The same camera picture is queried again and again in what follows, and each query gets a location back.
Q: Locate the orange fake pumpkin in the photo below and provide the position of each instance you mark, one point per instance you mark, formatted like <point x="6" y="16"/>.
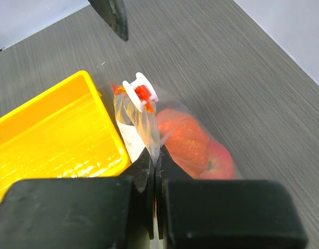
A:
<point x="186" y="141"/>

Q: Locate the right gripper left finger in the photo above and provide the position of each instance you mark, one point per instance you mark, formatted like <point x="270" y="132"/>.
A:
<point x="94" y="212"/>

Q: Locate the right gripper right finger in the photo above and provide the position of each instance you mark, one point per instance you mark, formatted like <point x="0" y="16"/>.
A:
<point x="239" y="213"/>

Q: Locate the red fake fruit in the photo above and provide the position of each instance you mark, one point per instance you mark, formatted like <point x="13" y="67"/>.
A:
<point x="220" y="163"/>

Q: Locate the clear zip top bag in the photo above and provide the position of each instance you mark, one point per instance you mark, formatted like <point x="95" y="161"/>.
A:
<point x="150" y="118"/>

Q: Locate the yellow plastic tray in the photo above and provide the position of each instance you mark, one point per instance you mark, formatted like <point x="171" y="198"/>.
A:
<point x="64" y="132"/>

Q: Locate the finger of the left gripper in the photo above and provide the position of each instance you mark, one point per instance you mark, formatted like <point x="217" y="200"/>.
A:
<point x="114" y="13"/>

